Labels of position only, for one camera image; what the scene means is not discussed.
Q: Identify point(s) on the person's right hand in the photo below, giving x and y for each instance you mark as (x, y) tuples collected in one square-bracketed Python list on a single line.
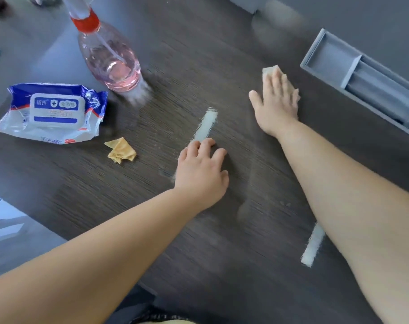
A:
[(277, 109)]

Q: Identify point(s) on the person's left hand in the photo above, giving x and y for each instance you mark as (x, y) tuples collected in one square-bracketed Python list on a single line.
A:
[(199, 180)]

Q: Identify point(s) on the person's right middle finger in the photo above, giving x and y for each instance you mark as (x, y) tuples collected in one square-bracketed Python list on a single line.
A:
[(277, 82)]

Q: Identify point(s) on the person's left middle finger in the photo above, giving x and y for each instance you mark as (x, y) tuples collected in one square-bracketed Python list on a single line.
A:
[(206, 146)]

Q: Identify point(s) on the person's left thumb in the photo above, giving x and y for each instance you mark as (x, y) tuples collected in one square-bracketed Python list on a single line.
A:
[(225, 180)]

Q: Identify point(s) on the person's left little finger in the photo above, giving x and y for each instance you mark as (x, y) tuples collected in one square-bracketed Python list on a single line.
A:
[(182, 155)]

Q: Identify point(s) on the person's right thumb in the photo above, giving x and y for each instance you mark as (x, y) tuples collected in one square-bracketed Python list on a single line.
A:
[(256, 100)]

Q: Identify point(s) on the person's right little finger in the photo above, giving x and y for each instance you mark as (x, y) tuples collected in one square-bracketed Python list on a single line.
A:
[(295, 97)]

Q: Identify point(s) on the white wet wipe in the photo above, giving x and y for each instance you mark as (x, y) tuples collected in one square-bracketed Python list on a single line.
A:
[(269, 70)]

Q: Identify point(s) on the person's right forearm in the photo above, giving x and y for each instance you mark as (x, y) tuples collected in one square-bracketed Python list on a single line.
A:
[(356, 212)]

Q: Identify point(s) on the person's left forearm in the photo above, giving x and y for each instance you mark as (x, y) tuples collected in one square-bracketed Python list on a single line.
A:
[(99, 259)]

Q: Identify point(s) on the white tape strip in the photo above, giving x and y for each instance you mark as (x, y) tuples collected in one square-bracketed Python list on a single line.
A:
[(313, 245), (205, 124)]

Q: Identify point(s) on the crumpled yellow tape piece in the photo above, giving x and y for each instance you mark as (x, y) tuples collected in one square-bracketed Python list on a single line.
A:
[(121, 151)]

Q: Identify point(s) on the pink liquid spray bottle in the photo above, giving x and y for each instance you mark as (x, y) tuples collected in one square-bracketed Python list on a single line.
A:
[(111, 59)]

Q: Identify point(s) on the blue white wet wipes packet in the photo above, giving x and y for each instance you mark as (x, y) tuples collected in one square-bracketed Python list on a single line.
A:
[(54, 113)]

